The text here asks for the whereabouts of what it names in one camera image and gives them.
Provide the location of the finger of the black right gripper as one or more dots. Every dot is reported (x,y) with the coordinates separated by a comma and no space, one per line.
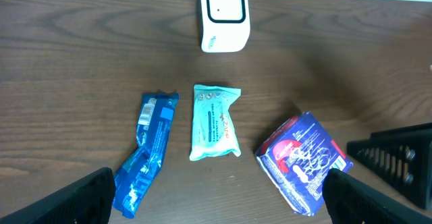
(402,158)

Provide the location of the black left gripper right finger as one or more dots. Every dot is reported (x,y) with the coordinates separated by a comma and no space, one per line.
(350,201)

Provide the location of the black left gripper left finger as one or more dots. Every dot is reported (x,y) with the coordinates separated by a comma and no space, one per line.
(87,200)

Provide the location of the purple pink liners pack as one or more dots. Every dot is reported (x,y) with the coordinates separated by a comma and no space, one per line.
(297,158)

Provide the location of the blue snack packet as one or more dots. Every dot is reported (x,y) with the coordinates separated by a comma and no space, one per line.
(135,176)

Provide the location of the mint green wipes packet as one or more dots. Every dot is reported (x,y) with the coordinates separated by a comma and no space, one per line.
(213,132)

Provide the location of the white barcode scanner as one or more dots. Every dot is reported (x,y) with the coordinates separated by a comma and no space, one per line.
(226,25)

